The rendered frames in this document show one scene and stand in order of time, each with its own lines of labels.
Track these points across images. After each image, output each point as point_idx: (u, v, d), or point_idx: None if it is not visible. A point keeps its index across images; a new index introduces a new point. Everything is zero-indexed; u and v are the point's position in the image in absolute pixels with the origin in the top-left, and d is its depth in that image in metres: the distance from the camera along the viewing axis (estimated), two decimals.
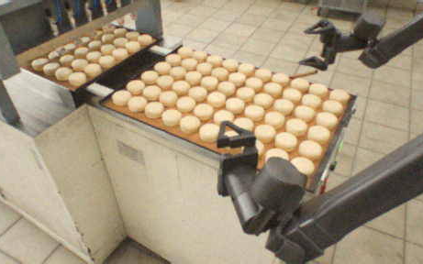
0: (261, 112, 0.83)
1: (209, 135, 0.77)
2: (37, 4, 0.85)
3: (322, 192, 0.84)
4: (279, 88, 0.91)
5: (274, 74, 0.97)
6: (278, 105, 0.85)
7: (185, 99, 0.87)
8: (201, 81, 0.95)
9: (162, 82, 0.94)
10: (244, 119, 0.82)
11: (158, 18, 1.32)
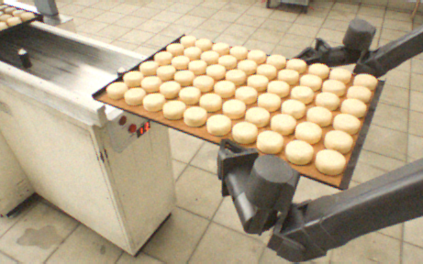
0: (278, 101, 0.72)
1: (217, 126, 0.65)
2: None
3: (129, 129, 1.04)
4: (295, 74, 0.80)
5: (289, 60, 0.86)
6: (296, 93, 0.74)
7: (189, 89, 0.77)
8: (206, 70, 0.84)
9: (162, 72, 0.83)
10: (258, 109, 0.71)
11: (50, 0, 1.53)
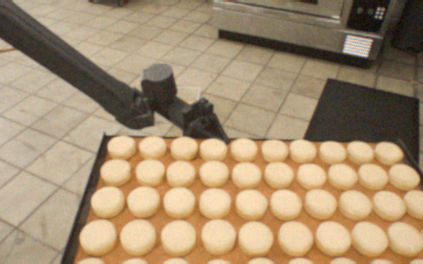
0: (202, 199, 0.52)
1: (239, 139, 0.63)
2: None
3: None
4: None
5: None
6: (185, 225, 0.48)
7: (317, 177, 0.56)
8: (344, 227, 0.49)
9: (383, 192, 0.55)
10: (219, 182, 0.55)
11: None
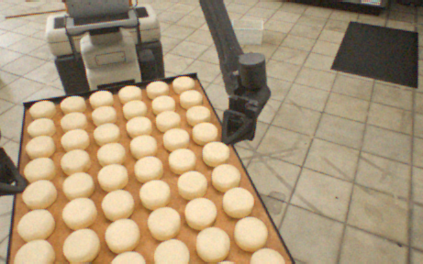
0: (141, 136, 0.63)
1: (223, 145, 0.62)
2: None
3: None
4: (72, 152, 0.60)
5: (36, 176, 0.55)
6: (114, 133, 0.63)
7: (196, 215, 0.51)
8: (133, 243, 0.47)
9: None
10: (165, 144, 0.62)
11: None
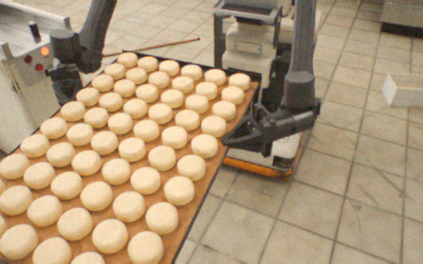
0: (164, 104, 0.71)
1: (214, 141, 0.62)
2: None
3: (36, 68, 1.35)
4: (113, 93, 0.74)
5: (80, 98, 0.73)
6: (150, 93, 0.74)
7: (138, 178, 0.56)
8: (84, 170, 0.58)
9: (85, 221, 0.50)
10: (175, 119, 0.68)
11: None
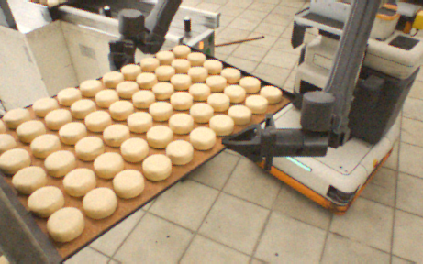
0: (188, 93, 0.74)
1: (212, 137, 0.63)
2: None
3: None
4: (151, 74, 0.81)
5: (123, 71, 0.81)
6: (182, 82, 0.78)
7: (128, 145, 0.60)
8: (92, 125, 0.65)
9: (67, 163, 0.56)
10: (191, 108, 0.71)
11: None
